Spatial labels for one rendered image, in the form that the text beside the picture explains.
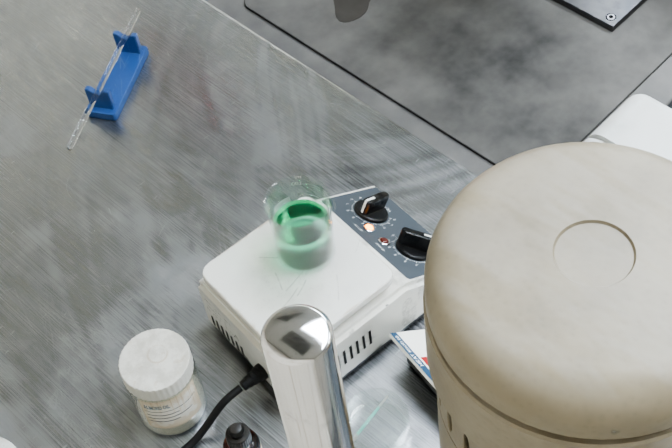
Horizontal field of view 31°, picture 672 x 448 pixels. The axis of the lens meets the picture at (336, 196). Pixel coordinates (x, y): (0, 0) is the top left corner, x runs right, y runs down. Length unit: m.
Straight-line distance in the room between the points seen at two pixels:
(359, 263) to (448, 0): 0.94
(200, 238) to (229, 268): 0.14
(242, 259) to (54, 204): 0.26
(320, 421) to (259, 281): 0.75
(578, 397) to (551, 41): 1.51
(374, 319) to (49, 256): 0.34
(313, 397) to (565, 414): 0.11
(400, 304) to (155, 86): 0.41
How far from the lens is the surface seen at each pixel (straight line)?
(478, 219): 0.38
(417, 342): 1.04
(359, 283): 1.00
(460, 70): 1.80
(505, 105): 1.75
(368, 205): 1.08
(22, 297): 1.17
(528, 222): 0.38
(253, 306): 1.00
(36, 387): 1.12
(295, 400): 0.26
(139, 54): 1.32
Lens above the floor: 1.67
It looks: 52 degrees down
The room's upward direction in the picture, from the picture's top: 9 degrees counter-clockwise
